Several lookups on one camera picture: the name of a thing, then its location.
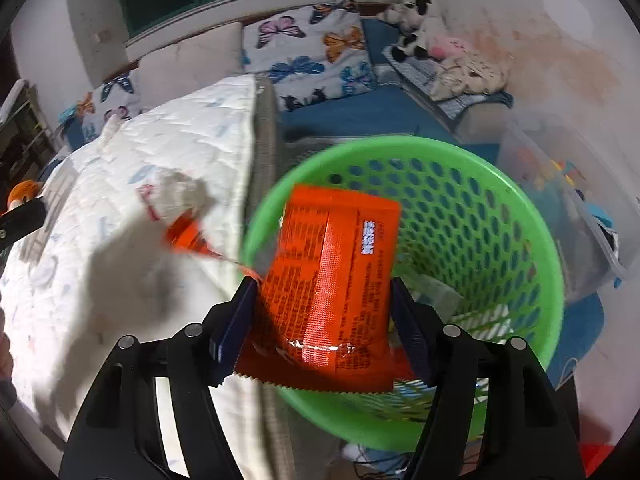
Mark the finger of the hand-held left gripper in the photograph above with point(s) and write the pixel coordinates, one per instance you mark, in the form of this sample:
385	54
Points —
20	222

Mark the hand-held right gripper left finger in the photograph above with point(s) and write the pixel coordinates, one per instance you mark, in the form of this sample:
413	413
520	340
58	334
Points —
237	320

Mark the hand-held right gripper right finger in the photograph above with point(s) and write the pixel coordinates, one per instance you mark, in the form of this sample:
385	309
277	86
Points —
407	330

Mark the orange snack packet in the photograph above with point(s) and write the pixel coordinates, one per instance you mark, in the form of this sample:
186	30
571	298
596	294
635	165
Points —
330	285

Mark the green plastic basket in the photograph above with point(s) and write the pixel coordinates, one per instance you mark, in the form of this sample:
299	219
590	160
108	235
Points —
475	210

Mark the orange plush toy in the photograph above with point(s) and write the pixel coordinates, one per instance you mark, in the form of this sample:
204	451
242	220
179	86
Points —
22	193

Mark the dark shelf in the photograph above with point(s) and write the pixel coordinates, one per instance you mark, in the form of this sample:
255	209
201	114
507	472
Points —
20	130

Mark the clear package with orange label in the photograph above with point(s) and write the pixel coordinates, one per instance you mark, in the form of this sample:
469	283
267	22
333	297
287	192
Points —
187	235

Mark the cream quilted blanket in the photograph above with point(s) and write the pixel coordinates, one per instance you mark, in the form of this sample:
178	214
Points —
125	310

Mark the light blue toy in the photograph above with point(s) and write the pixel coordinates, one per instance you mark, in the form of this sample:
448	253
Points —
67	109

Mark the butterfly print pillow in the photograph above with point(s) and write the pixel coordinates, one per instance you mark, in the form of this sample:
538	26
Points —
310	55
107	100

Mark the clear plastic storage box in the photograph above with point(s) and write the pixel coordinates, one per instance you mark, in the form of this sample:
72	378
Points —
565	200

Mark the blue bed sheet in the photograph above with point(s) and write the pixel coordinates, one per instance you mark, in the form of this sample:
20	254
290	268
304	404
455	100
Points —
340	115

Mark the red plastic stool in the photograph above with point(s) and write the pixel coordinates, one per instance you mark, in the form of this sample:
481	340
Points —
597	460

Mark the beige pillow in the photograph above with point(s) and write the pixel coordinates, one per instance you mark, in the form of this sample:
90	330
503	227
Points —
190	65

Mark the pink plush toy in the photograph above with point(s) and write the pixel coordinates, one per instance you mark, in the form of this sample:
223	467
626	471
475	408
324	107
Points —
445	49

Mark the black white cow plush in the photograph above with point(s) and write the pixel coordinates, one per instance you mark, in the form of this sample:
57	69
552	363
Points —
415	25

